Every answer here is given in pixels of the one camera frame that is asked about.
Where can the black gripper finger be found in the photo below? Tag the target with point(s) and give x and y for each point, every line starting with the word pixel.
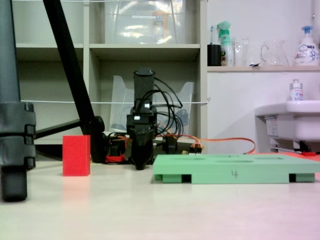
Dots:
pixel 140 152
pixel 151 147

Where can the red square block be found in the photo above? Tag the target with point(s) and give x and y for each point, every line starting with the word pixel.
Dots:
pixel 76 156

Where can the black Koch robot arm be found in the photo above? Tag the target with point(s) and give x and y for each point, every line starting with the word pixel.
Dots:
pixel 143 90

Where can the black clamp knob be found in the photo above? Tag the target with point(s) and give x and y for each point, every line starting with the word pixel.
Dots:
pixel 170 145
pixel 116 147

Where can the red base clamp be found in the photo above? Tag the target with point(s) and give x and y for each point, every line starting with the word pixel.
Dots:
pixel 115 158

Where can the clear plastic file tray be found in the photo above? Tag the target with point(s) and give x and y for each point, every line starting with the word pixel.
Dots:
pixel 120 105

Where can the small circuit board connector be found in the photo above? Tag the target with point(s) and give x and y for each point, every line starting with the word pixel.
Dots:
pixel 196 148

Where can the beige shelf unit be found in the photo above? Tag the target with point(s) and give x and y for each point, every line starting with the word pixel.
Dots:
pixel 145 52

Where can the green shape sorting board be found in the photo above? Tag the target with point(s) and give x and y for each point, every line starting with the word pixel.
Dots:
pixel 225 170

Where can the black tripod brace bar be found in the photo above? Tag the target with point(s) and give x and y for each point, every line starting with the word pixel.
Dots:
pixel 57 128

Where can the slim black tripod leg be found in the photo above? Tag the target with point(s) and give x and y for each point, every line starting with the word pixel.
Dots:
pixel 72 75

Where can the black cup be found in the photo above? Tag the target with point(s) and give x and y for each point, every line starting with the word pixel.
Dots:
pixel 214 55

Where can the clear plastic storage box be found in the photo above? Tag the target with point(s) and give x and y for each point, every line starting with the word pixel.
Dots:
pixel 140 22

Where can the green spray bottle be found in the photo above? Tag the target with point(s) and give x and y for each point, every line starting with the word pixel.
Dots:
pixel 226 50

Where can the blue white toothbrush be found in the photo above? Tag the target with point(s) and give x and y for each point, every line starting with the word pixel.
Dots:
pixel 212 35

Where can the clear glass beaker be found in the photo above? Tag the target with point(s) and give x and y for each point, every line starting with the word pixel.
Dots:
pixel 241 52

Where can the thick grey tripod leg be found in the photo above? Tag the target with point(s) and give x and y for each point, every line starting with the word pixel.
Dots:
pixel 12 125

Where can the white sink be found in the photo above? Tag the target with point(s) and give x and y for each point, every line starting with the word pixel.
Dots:
pixel 300 120

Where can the clear glass pitcher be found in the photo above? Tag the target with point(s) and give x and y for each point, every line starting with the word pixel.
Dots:
pixel 275 55

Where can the small clear sanitizer bottle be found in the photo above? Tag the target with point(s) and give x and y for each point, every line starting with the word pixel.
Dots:
pixel 296 92

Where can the white foam soap bottle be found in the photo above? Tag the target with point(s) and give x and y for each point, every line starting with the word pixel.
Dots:
pixel 307 52

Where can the wooden wall ledge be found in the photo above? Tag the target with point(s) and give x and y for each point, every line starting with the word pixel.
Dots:
pixel 262 69

